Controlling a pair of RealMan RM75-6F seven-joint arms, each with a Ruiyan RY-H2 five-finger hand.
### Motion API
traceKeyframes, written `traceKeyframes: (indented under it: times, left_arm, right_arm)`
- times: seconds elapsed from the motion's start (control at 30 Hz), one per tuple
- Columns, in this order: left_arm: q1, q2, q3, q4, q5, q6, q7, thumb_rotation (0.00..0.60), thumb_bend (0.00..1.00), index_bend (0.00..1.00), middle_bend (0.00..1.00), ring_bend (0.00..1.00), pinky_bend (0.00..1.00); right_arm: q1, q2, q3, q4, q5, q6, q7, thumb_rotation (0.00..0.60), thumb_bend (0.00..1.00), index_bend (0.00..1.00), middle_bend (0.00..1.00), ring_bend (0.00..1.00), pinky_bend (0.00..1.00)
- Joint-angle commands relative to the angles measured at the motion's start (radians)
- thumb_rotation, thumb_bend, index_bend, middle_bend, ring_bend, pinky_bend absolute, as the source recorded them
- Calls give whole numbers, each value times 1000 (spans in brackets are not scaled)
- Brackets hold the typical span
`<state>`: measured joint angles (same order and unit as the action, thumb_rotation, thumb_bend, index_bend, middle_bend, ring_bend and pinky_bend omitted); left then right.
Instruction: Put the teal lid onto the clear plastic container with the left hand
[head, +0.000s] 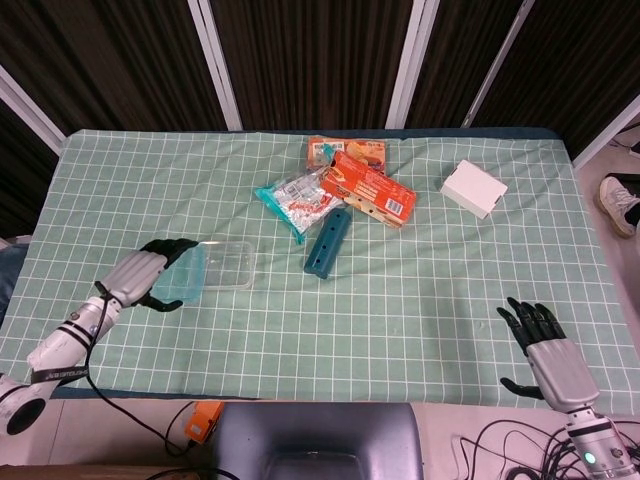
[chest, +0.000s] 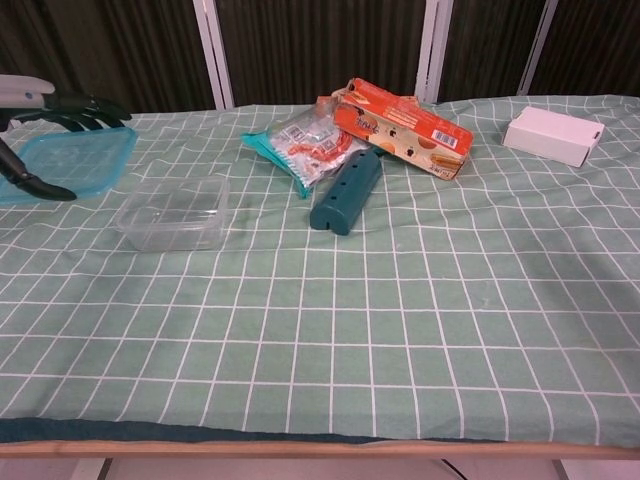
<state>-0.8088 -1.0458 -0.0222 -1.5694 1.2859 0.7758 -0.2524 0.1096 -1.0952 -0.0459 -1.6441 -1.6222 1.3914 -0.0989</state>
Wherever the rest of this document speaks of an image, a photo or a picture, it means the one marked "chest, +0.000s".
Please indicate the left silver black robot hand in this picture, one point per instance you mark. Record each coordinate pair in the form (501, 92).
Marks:
(25, 95)

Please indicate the blue translucent plastic lid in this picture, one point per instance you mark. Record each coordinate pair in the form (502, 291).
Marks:
(75, 160)

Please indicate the clear plastic container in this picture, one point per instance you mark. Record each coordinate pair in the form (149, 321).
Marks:
(175, 220)

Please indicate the white cardboard box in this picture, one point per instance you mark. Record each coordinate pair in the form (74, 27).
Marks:
(550, 135)

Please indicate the silver snack packet teal edge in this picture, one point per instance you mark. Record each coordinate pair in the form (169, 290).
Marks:
(310, 150)

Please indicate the teal perforated cylinder holder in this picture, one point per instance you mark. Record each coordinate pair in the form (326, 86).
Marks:
(345, 195)

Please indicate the dark teal table underlay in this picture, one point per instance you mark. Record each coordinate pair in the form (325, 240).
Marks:
(100, 431)

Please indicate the orange cardboard carton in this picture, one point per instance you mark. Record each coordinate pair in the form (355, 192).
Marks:
(405, 125)

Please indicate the green checked tablecloth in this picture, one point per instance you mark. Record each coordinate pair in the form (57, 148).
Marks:
(350, 325)

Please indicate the white partition frame post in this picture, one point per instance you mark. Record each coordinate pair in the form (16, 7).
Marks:
(537, 45)
(212, 50)
(432, 50)

